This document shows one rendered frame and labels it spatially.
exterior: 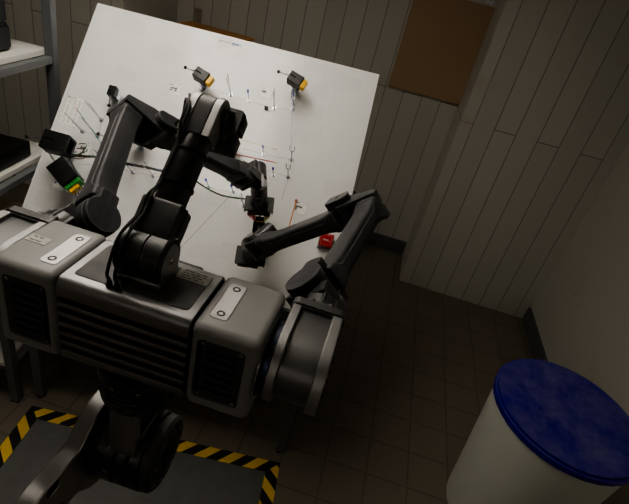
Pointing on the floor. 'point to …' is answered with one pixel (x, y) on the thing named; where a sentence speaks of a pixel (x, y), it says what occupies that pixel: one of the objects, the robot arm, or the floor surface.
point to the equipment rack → (7, 349)
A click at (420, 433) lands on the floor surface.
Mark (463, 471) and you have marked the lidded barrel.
